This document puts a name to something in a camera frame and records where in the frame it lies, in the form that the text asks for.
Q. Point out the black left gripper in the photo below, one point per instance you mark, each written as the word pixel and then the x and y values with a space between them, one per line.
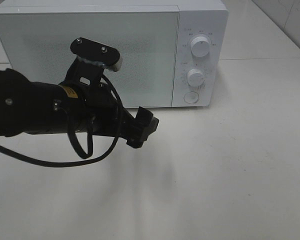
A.
pixel 98 96

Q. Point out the round door release button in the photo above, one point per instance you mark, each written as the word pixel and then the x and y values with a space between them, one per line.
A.
pixel 191 97

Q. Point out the white timer knob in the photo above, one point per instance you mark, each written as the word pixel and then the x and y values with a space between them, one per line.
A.
pixel 195 77

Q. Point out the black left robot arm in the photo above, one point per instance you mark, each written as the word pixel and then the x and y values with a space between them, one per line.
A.
pixel 82 103

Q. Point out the white microwave oven body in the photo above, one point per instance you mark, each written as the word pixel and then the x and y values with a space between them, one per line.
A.
pixel 195 17

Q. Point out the upper white power knob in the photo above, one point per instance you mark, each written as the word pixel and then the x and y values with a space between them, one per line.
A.
pixel 200 45

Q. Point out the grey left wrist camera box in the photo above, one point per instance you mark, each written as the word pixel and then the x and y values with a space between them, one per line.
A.
pixel 97 54

